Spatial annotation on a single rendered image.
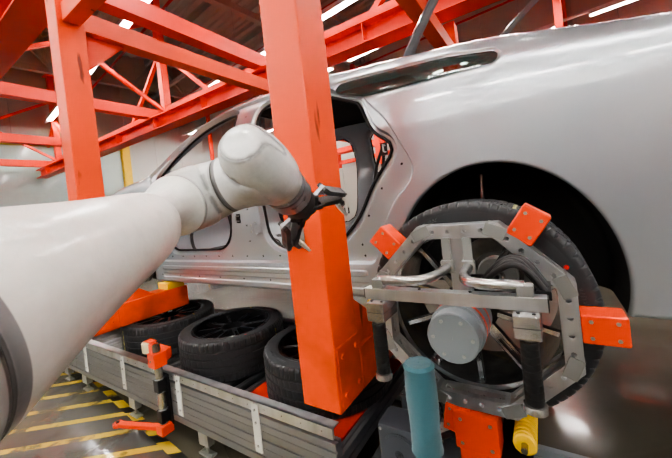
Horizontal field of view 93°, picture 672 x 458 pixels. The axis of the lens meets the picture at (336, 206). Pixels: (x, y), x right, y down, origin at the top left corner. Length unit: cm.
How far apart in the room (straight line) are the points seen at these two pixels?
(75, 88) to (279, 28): 189
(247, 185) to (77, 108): 235
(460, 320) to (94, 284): 80
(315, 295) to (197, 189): 67
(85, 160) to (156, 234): 251
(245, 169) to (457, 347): 67
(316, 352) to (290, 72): 95
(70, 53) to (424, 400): 283
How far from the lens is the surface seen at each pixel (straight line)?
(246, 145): 51
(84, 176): 272
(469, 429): 119
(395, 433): 140
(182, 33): 427
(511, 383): 120
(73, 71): 291
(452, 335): 91
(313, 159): 106
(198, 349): 214
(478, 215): 105
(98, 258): 20
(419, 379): 102
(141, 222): 24
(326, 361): 119
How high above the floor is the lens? 122
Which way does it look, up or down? 1 degrees down
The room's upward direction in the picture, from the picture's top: 6 degrees counter-clockwise
